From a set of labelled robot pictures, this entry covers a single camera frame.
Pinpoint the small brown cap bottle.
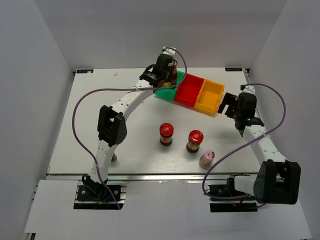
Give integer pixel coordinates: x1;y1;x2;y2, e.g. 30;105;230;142
162;82;173;88

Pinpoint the yellow cap sauce bottle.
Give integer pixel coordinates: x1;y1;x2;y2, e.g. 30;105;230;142
171;60;178;85

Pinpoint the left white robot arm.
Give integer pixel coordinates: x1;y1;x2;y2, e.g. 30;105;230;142
82;49;177;200

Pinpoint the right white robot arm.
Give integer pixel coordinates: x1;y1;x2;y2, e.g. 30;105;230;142
218;92;301;205

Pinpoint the yellow plastic bin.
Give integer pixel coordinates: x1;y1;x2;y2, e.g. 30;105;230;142
194;79;225;116

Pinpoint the green plastic bin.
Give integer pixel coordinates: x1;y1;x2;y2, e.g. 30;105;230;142
155;70;185;101

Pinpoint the right table logo sticker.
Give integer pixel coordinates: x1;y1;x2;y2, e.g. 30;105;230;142
224;67;243;72

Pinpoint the table logo sticker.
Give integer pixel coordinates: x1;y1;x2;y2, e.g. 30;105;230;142
76;69;94;74
224;67;243;72

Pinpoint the red plastic bin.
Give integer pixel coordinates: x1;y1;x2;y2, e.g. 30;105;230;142
174;74;205;108

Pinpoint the red lid jar right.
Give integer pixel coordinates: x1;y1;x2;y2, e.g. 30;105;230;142
186;129;204;153

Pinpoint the red lid jar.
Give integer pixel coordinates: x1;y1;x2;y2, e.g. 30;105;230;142
186;129;204;153
159;122;174;146

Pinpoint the pink cap spice bottle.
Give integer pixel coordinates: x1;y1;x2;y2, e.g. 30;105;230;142
198;150;215;170

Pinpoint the red lid jar left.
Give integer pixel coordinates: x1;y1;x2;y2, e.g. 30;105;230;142
159;122;174;146

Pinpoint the left table logo sticker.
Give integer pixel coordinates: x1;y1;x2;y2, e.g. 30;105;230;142
76;69;94;74

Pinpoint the black cap spice jar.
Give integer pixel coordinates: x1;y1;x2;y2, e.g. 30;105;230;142
111;153;118;162

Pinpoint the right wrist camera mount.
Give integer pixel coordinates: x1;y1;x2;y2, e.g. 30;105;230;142
240;84;256;95

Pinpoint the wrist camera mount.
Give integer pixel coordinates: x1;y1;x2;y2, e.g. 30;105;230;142
240;84;256;95
162;46;176;57

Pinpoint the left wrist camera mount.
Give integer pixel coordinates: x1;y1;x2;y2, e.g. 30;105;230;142
162;46;176;57

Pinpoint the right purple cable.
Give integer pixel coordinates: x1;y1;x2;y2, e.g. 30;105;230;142
201;83;287;208

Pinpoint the purple cable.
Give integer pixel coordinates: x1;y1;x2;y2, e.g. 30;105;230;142
201;83;287;208
71;46;188;210

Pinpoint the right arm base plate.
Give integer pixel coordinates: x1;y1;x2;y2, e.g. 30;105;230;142
206;175;258;213

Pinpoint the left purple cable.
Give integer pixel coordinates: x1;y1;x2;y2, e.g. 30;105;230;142
71;46;188;210

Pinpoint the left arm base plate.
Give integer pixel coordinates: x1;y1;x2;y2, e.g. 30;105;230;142
73;184;127;211

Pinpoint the aluminium table front rail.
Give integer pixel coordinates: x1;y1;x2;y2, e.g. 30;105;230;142
44;172;283;183

